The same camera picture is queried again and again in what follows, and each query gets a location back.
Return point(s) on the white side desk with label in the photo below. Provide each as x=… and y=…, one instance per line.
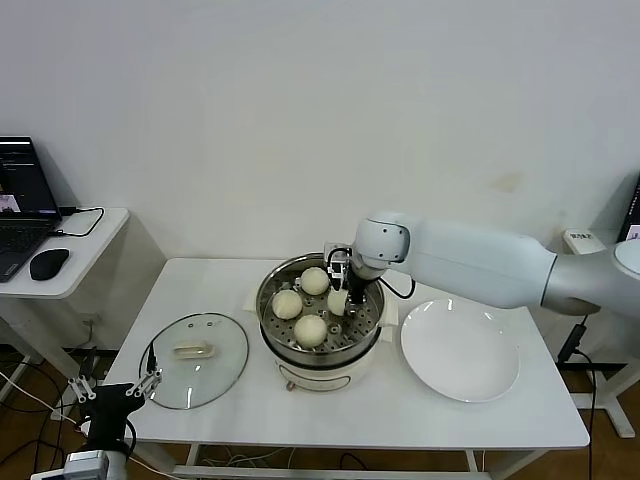
x=612, y=400

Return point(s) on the cream electric pot base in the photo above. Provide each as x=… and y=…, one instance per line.
x=320, y=377

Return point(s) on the stainless steel steamer basket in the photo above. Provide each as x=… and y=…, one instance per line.
x=360, y=327

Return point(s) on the white labelled box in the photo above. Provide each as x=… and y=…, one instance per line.
x=580, y=235

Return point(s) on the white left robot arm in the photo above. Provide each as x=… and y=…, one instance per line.
x=120, y=460

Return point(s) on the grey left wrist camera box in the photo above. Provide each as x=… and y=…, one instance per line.
x=86, y=465

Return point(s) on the black laptop with pink windows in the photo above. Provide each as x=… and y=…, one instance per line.
x=20, y=240

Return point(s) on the white side desk with mouse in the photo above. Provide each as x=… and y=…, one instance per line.
x=95, y=260

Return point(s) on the white round plate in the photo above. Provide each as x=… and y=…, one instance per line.
x=460, y=350

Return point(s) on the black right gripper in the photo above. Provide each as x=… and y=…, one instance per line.
x=361, y=277

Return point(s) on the white steamed baozi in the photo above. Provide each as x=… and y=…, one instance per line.
x=310, y=332
x=337, y=303
x=286, y=305
x=314, y=281

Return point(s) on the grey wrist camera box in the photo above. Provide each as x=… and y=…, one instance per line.
x=336, y=252
x=86, y=465

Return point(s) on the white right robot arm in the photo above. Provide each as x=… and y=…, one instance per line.
x=475, y=260

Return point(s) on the white wall socket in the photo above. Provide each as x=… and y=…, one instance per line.
x=92, y=318

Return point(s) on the black computer mouse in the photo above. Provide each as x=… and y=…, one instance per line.
x=49, y=264

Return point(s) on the black laptop with dark screen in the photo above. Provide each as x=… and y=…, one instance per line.
x=632, y=220

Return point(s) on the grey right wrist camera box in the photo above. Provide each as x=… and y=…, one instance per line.
x=336, y=252

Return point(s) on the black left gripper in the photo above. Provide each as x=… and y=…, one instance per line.
x=107, y=410

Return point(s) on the white table frame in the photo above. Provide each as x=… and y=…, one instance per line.
x=325, y=471

